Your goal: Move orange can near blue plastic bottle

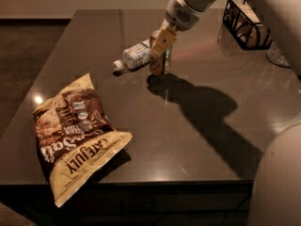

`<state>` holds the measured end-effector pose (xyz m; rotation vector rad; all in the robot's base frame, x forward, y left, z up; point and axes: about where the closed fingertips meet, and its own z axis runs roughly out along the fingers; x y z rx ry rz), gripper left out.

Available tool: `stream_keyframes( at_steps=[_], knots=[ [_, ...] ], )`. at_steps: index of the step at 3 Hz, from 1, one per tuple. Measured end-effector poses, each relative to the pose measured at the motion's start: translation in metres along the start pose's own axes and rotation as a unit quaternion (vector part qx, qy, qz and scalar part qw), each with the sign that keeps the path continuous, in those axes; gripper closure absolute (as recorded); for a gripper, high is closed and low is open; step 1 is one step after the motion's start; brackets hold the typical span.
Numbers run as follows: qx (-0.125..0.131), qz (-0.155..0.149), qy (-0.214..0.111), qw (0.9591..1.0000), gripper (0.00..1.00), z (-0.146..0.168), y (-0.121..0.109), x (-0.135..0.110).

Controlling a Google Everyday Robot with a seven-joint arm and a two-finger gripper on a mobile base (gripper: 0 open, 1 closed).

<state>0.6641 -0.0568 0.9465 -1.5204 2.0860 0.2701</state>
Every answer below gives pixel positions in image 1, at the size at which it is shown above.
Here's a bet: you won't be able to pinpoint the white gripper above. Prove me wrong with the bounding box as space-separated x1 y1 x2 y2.
150 0 204 57

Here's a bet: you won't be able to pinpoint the orange soda can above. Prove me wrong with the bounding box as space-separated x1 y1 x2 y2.
150 30 172 75

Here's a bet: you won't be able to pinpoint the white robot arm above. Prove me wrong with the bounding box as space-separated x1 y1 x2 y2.
151 0 301 226

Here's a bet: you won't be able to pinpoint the clear blue-label plastic bottle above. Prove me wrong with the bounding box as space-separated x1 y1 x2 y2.
113 40 151 71

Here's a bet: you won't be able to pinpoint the napkins in basket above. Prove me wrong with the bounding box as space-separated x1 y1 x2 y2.
234 0 271 49

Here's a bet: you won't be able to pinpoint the brown chips bag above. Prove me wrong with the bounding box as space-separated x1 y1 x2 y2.
33 74 132 207

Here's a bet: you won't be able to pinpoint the dark cabinet drawers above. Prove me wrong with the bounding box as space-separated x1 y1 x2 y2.
0 183 252 226

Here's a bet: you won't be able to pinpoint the black wire basket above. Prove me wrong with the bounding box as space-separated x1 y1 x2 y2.
223 0 272 50

